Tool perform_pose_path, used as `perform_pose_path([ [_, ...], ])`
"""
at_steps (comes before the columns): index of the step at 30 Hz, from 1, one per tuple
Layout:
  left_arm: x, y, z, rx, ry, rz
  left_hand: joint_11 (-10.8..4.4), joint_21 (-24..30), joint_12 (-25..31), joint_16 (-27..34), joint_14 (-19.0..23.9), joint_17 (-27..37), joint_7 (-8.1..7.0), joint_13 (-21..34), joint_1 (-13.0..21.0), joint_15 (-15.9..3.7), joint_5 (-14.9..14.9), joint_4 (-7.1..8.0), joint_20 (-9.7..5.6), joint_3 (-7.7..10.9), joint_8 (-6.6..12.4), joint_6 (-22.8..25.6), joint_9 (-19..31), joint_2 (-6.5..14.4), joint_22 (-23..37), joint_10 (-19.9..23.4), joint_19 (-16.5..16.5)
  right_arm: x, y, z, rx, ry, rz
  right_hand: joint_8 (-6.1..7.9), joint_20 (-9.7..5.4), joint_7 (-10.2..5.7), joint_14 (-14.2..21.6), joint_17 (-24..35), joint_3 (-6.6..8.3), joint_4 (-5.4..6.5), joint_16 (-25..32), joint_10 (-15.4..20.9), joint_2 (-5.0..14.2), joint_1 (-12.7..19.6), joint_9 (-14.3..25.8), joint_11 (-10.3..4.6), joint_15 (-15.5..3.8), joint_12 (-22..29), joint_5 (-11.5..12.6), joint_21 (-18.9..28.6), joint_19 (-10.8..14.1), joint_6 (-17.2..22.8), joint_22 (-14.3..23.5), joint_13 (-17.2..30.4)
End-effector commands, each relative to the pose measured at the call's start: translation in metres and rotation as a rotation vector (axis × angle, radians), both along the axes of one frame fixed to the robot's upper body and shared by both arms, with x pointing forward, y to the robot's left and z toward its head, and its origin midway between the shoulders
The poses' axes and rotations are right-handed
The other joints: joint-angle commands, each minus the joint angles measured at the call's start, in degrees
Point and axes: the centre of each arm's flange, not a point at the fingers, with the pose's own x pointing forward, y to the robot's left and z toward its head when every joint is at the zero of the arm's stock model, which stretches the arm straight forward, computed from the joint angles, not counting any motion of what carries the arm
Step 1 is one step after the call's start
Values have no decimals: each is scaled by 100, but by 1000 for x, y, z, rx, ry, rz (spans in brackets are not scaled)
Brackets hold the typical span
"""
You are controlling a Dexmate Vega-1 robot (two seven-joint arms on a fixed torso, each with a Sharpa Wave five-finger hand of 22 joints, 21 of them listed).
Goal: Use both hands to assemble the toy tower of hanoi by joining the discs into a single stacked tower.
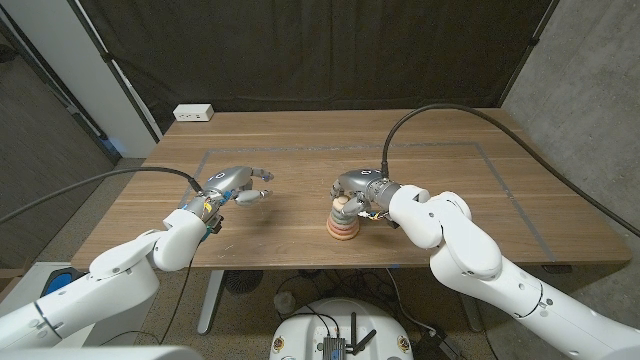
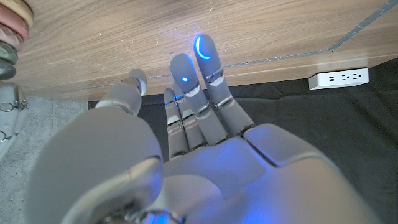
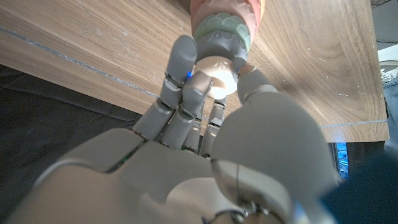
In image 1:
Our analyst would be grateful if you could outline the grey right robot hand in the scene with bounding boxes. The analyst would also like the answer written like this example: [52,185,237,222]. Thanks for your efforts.
[329,168,402,219]

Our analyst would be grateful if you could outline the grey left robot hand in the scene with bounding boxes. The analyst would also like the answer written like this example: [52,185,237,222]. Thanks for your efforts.
[184,165,275,224]

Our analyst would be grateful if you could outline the coral red toy disc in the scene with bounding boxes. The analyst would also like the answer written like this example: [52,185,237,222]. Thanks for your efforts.
[326,223,361,238]

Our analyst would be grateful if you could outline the large orange toy disc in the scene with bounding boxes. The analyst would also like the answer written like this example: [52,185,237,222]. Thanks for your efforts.
[326,228,361,242]

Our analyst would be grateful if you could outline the grey tape workspace outline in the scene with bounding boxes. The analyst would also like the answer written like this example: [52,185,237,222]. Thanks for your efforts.
[179,141,557,262]

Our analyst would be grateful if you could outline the white power strip box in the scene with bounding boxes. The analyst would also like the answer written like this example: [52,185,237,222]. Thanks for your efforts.
[172,103,215,123]

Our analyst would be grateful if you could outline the black round floor fan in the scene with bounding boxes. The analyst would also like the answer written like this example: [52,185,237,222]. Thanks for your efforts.
[223,269,265,295]

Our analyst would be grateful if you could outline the white table leg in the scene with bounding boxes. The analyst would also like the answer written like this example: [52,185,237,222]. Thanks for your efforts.
[197,269,225,335]

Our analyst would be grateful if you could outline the grey round floor object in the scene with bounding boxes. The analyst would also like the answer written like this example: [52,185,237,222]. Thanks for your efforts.
[273,291,297,315]

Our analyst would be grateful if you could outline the black fabric backdrop curtain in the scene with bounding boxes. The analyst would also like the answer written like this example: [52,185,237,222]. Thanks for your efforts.
[74,0,561,134]

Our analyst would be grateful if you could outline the white robot torso base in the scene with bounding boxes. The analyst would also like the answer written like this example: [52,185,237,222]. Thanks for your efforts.
[268,298,415,360]

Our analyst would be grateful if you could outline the grey radio box with antennas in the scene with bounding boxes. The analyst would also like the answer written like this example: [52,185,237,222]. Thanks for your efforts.
[322,312,377,360]

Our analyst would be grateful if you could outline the dark grey table leg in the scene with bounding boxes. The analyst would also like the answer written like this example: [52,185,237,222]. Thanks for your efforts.
[457,292,484,334]

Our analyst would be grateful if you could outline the black power brick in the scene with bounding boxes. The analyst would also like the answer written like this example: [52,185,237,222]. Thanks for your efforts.
[412,329,464,360]

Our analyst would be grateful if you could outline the black foot pedal blue pads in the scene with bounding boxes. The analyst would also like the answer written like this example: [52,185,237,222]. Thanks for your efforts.
[40,267,86,296]

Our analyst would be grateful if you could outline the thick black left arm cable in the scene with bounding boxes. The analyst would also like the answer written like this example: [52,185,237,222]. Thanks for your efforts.
[0,166,204,225]

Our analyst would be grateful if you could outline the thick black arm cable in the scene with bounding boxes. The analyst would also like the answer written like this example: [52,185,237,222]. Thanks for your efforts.
[380,103,640,239]
[0,166,204,225]

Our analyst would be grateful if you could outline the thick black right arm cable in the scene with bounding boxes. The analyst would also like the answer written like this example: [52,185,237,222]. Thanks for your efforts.
[380,103,640,239]

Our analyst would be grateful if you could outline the thin black left wrist cable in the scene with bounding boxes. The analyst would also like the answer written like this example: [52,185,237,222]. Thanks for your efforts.
[158,257,196,345]

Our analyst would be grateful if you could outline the white floor cable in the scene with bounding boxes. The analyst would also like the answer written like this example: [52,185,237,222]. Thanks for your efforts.
[384,268,437,335]

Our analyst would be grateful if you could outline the black backdrop frame pole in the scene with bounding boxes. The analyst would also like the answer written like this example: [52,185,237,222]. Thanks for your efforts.
[497,0,561,109]
[66,0,164,144]

